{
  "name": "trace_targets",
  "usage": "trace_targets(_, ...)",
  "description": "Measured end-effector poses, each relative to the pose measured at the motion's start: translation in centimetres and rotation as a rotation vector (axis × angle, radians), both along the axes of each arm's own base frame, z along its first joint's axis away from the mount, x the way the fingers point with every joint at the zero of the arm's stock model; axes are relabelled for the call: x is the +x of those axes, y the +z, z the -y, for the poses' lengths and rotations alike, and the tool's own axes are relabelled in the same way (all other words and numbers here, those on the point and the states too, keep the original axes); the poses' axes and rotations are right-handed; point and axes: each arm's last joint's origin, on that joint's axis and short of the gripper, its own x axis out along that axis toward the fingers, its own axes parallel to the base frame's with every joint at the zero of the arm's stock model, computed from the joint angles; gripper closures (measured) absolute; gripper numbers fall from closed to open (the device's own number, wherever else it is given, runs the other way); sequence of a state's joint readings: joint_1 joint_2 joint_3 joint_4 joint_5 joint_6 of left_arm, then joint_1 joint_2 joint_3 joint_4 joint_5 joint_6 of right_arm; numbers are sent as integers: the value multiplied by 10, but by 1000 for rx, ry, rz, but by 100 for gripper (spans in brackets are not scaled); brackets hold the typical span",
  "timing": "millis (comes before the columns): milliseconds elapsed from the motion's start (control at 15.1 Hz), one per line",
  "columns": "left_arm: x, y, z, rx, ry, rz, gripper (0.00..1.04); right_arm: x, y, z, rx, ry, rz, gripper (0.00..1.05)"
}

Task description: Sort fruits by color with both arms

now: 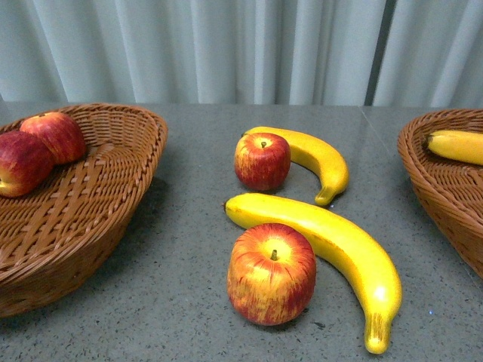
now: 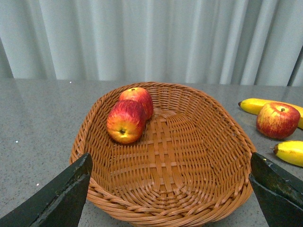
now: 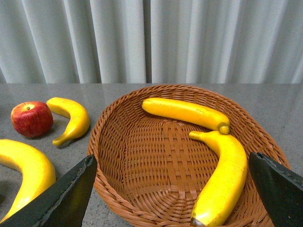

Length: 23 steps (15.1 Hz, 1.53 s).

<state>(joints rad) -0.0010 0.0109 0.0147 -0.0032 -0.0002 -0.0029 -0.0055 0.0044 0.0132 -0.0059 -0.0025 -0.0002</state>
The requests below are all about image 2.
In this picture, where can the brown wicker basket left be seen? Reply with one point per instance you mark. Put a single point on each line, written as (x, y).
(191, 166)

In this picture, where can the red yellow apple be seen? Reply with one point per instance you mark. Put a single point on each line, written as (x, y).
(277, 120)

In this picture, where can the red apple back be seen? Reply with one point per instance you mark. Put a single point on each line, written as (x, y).
(141, 95)

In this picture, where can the white curtain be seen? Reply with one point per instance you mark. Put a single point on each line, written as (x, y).
(245, 42)

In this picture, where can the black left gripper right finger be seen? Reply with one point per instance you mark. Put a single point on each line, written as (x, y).
(279, 193)

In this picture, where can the yellow banana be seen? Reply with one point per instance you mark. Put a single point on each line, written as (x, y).
(254, 105)
(290, 152)

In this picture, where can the red apple front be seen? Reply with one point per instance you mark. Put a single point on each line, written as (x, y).
(126, 121)

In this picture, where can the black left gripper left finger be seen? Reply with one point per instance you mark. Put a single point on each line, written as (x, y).
(57, 204)

